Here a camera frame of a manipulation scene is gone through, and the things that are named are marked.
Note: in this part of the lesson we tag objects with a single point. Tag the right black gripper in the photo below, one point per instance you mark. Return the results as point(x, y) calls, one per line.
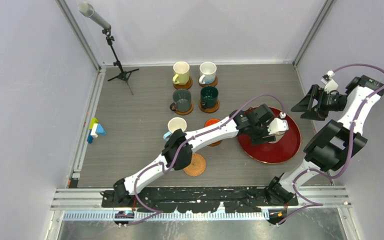
point(306, 104)

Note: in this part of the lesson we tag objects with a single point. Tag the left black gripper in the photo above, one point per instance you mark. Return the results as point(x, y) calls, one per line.
point(256, 140)

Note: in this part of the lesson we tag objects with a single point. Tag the red round tray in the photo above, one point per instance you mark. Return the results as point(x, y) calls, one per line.
point(275, 153)

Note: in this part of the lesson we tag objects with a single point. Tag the brown wooden coaster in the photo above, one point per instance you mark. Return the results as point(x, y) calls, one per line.
point(214, 83)
point(182, 107)
point(215, 143)
point(209, 110)
point(186, 86)

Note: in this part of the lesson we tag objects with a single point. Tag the orange mug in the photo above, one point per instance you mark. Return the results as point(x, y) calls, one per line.
point(212, 123)

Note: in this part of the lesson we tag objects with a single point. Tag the dark green mug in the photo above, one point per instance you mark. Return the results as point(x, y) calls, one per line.
point(209, 95)

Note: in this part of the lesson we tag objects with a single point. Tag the woven rattan coaster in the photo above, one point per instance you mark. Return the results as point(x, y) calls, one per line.
point(197, 165)

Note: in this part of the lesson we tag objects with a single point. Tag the white mug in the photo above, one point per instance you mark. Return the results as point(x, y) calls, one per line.
point(207, 73)

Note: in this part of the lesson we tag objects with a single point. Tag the dark grey mug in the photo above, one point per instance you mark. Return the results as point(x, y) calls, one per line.
point(181, 94)

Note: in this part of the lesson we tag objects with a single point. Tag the pale yellow mug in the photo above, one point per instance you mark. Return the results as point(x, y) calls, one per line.
point(181, 70)

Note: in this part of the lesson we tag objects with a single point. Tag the cream mug black rim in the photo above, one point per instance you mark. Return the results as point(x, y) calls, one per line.
point(277, 138)

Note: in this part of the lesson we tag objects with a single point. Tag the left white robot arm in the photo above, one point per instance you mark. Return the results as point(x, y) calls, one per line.
point(175, 156)

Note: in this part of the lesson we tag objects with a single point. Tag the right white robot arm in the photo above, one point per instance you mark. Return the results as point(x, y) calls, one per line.
point(335, 143)

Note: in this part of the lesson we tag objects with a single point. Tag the coloured toy brick stack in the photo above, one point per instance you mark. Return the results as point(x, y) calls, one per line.
point(95, 130)

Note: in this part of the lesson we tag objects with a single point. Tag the grey microphone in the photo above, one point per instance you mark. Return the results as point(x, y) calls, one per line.
point(88, 11)

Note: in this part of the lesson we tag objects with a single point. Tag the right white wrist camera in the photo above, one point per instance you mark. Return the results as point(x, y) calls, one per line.
point(329, 83)

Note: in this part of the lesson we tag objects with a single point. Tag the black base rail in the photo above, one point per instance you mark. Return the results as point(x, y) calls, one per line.
point(236, 199)

